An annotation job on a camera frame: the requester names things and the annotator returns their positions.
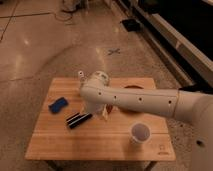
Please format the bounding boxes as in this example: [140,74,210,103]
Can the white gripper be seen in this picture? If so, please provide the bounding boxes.
[84,101,105,115]

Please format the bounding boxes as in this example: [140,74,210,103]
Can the red pepper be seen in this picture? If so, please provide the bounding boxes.
[106,104,113,114]

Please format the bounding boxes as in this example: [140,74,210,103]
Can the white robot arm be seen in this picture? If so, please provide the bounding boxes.
[78,71,213,171]

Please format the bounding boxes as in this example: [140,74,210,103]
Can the black striped box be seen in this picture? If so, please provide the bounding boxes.
[66,113,92,129]

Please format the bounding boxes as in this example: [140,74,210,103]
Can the orange plate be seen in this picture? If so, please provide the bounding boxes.
[119,85,143,114]

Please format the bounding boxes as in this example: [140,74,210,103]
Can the wooden table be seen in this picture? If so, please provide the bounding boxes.
[25,78,176,161]

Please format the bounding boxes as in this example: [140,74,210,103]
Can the clear plastic bottle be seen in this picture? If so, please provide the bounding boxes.
[78,71,86,86]

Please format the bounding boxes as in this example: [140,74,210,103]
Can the blue sponge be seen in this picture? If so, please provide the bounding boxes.
[49,97,68,114]

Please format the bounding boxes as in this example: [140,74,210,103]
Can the black floor box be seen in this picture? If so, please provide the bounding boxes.
[121,19,140,32]

